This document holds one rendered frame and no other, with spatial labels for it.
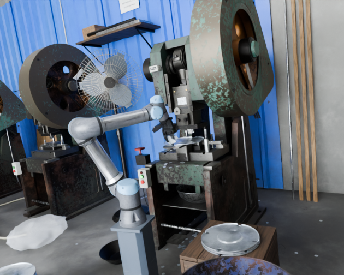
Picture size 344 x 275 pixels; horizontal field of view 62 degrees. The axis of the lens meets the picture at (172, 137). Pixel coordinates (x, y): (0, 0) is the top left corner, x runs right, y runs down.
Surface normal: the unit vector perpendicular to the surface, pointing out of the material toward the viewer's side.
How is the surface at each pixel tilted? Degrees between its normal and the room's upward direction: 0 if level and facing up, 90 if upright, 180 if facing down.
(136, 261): 90
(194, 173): 90
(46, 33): 90
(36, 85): 90
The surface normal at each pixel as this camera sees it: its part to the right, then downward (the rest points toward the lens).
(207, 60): -0.52, 0.32
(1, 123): 0.86, -0.04
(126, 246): -0.38, 0.18
